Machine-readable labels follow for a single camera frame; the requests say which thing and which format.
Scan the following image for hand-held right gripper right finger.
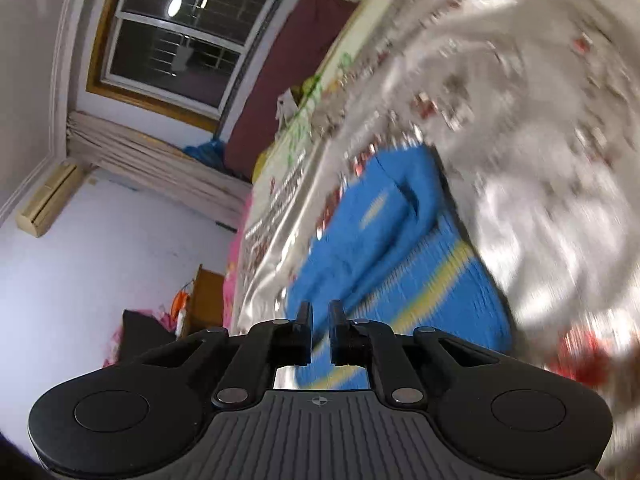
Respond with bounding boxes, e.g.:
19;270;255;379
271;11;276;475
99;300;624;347
328;299;482;407

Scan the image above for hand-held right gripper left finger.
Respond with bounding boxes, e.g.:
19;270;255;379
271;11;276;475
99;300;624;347
170;301;314;409

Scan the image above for blue knit sweater yellow stripes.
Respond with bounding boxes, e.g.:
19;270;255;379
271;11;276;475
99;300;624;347
285;142;516;391

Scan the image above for wooden cabinet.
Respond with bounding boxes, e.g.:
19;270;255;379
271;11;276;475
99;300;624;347
177;264;226;339

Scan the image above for orange object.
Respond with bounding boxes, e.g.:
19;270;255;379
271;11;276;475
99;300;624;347
170;282;193;322

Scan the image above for dark cloth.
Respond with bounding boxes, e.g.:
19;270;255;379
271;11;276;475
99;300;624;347
122;309;177;361

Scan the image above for pink floral bedsheet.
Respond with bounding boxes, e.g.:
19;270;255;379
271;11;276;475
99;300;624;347
220;0;416;331

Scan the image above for blue plastic bag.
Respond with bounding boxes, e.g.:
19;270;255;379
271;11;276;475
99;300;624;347
182;137;229;166

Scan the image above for beige curtain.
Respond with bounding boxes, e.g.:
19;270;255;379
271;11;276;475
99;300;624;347
67;110;253;233

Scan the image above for small white cloth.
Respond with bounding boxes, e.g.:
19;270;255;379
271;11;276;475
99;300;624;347
276;87;302;124

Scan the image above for dark red headboard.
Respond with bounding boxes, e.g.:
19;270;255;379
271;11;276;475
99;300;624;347
222;0;358;182

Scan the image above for beige air conditioner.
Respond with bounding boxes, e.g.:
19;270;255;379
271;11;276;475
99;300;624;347
15;160;84;237

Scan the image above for silver floral satin blanket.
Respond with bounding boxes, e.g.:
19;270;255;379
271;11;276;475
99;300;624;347
235;0;640;461

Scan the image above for window with metal bars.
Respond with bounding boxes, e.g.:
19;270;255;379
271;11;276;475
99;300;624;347
85;0;297;133

